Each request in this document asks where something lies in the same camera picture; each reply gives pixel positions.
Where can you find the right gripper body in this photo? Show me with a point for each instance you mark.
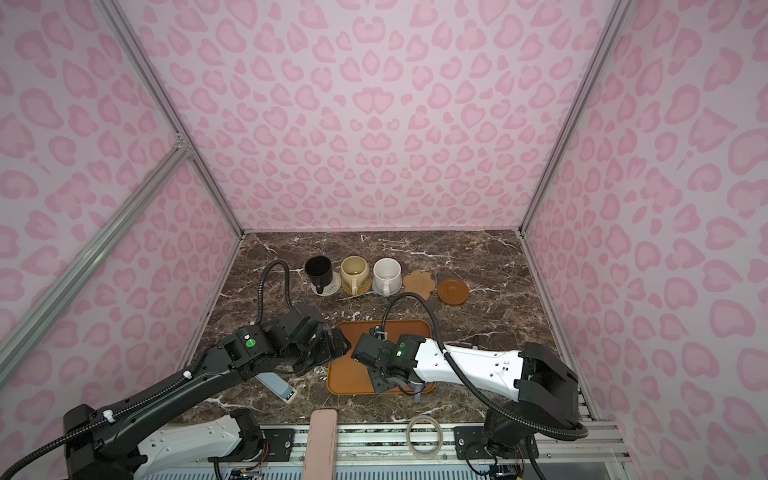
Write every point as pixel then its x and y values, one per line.
pixel 380 380

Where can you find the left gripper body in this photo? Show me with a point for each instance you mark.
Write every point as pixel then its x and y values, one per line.
pixel 310 356

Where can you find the beige speckled round coaster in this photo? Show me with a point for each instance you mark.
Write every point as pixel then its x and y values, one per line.
pixel 328 290

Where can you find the woven rattan round coaster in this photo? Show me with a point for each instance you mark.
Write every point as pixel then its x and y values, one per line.
pixel 362 288

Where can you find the grey woven round coaster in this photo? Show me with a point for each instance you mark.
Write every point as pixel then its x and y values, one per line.
pixel 390 290

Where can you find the black mug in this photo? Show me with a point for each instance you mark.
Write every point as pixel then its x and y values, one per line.
pixel 320 273

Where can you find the cream beige mug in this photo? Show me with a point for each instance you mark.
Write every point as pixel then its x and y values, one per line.
pixel 354 270

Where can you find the white mug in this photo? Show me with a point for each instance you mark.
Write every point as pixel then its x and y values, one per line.
pixel 386 270

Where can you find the cork flower-shaped coaster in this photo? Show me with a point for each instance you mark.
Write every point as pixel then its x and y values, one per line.
pixel 419 282

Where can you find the brown round wooden coaster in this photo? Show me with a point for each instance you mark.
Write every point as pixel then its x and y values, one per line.
pixel 453 291

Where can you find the lavender mug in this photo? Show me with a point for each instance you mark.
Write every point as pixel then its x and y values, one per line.
pixel 418 390

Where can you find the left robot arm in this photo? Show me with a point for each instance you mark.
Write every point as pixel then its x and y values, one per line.
pixel 129 439

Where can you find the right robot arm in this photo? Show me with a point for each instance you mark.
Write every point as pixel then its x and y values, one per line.
pixel 527 392

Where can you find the orange brown tray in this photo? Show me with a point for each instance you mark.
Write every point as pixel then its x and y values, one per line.
pixel 348 377

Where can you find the grey blue stapler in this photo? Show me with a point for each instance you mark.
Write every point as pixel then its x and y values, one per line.
pixel 277 385

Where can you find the pink rectangular bar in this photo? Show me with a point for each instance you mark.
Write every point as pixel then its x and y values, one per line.
pixel 320 454

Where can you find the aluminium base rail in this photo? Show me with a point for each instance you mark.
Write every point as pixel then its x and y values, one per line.
pixel 382 451

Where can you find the left aluminium frame strut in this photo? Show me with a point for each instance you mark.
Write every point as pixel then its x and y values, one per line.
pixel 38 321

